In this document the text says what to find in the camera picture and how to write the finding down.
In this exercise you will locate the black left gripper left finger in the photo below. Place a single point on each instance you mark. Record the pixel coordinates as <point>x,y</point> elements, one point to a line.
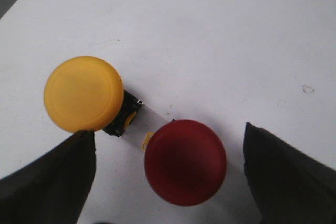
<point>54,187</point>

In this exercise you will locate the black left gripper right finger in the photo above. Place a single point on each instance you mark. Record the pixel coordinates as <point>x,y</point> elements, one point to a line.
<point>287,185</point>

